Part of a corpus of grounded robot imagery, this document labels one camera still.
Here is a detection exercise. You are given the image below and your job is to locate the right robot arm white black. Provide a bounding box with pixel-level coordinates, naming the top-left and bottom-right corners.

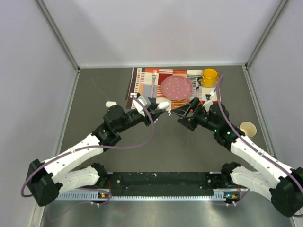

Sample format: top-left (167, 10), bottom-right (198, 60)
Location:
top-left (170, 98), bottom-right (303, 218)

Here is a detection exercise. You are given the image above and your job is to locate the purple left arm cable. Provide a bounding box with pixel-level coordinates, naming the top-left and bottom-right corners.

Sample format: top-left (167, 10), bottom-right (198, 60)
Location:
top-left (20, 94), bottom-right (156, 222)

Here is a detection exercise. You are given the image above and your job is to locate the grey slotted cable duct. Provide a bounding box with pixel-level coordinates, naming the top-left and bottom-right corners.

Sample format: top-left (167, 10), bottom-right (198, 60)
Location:
top-left (56, 190), bottom-right (240, 202)

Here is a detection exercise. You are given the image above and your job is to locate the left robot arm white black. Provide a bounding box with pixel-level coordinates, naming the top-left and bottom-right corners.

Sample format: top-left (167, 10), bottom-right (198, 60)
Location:
top-left (22, 98), bottom-right (169, 207)

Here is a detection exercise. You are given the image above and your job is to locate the yellow mug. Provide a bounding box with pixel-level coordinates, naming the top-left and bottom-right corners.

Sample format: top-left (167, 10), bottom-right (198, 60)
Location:
top-left (197, 68), bottom-right (218, 88)

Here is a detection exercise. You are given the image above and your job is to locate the pink handled fork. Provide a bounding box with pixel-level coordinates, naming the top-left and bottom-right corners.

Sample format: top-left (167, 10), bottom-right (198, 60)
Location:
top-left (151, 70), bottom-right (157, 98)

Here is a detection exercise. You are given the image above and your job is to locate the beige ceramic mug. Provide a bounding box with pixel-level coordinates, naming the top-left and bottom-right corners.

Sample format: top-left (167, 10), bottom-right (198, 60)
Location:
top-left (239, 122), bottom-right (257, 138)

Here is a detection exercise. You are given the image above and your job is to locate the pink dotted plate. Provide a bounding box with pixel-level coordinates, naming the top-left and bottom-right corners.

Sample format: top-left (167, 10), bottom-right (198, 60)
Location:
top-left (161, 76), bottom-right (193, 101)

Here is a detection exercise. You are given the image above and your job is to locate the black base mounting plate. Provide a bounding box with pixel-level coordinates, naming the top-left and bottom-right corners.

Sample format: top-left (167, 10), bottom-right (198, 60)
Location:
top-left (80, 171), bottom-right (240, 196)

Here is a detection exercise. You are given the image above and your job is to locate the patchwork colourful placemat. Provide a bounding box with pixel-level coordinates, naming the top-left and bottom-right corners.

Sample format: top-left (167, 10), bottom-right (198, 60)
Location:
top-left (126, 67), bottom-right (219, 111)

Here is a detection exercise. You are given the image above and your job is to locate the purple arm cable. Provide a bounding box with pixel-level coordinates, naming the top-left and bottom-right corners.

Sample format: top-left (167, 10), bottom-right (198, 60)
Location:
top-left (20, 94), bottom-right (156, 222)
top-left (208, 74), bottom-right (303, 217)

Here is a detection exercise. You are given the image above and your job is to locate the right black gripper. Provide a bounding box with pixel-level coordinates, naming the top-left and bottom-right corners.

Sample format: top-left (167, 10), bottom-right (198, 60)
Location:
top-left (171, 97), bottom-right (219, 132)

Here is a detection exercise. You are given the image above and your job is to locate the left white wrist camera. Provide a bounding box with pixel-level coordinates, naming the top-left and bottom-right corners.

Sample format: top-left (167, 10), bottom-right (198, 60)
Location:
top-left (130, 93), bottom-right (151, 116)

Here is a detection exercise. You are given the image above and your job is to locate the white charging case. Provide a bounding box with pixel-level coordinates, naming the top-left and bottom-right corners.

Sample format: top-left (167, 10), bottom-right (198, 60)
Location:
top-left (157, 102), bottom-right (169, 110)

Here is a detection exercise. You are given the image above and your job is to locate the closed white earbud case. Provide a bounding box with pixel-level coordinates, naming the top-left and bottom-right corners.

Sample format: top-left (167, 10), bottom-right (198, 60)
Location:
top-left (105, 101), bottom-right (117, 108)

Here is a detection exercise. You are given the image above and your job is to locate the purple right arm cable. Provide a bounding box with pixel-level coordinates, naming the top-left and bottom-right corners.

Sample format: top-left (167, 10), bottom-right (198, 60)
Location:
top-left (208, 74), bottom-right (303, 217)

